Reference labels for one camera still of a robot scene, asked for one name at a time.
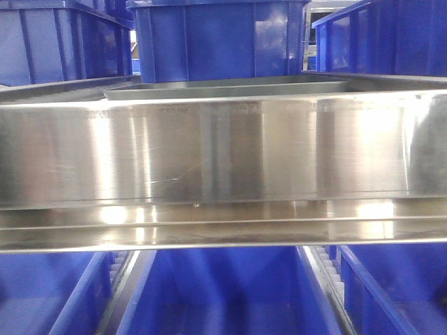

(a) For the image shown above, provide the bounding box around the blue bin lower middle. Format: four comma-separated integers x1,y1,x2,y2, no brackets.
117,246,342,334

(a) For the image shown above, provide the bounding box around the blue bin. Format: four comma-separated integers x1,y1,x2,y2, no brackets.
117,246,342,334
1,1,134,86
127,1,308,83
1,252,117,334
312,1,446,77
338,243,446,334

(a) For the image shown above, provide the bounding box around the blue bin upper middle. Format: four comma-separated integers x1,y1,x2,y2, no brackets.
127,1,308,83

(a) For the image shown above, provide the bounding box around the roller track left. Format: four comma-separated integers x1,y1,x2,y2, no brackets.
96,251,140,334

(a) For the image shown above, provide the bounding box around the roller track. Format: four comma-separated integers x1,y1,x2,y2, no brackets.
96,251,140,334
302,246,357,335

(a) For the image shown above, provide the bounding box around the roller track right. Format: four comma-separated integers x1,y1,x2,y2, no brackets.
302,246,357,335

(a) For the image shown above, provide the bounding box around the blue bin lower right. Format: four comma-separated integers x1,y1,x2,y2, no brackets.
338,243,446,334

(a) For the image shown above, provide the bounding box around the blue bin lower left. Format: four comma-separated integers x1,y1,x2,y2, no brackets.
1,252,117,334

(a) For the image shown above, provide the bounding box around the blue bin upper left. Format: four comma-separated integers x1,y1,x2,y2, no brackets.
1,1,134,86

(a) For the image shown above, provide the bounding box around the blue bin upper right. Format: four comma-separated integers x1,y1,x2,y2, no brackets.
312,1,446,77

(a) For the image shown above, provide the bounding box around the stainless steel shelf rail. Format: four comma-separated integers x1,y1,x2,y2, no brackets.
1,90,446,253

